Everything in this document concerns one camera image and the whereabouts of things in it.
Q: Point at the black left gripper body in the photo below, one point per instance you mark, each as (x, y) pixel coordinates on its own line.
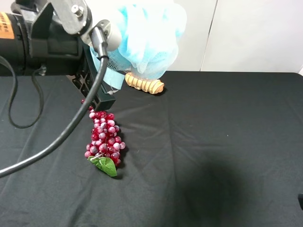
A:
(51, 31)

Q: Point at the light blue bath loofah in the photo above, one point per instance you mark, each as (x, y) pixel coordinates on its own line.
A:
(150, 31)

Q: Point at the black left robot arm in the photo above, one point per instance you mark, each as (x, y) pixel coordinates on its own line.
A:
(12, 49)

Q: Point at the ridged golden bread loaf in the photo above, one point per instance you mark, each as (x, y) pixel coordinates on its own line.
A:
(149, 86)

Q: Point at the red artificial grape bunch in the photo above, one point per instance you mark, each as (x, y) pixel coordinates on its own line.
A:
(104, 150)

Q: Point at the black tablecloth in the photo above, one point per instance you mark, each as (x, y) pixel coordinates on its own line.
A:
(214, 150)

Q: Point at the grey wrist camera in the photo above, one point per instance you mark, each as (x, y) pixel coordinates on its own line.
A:
(105, 16)

